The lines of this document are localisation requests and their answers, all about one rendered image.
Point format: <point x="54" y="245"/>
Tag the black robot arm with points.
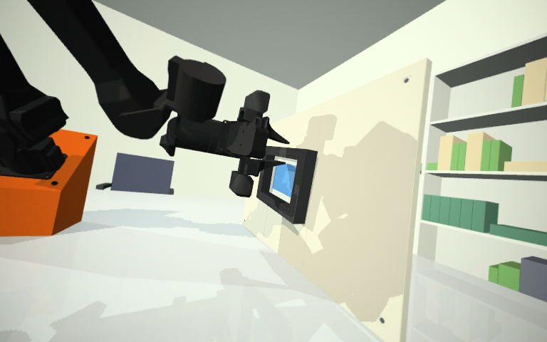
<point x="131" y="101"/>

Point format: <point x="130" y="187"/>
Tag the beige wall panel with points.
<point x="358" y="238"/>

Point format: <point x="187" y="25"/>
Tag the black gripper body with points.
<point x="240" y="184"/>

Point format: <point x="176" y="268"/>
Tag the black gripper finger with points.
<point x="263" y="164"/>
<point x="273" y="134"/>

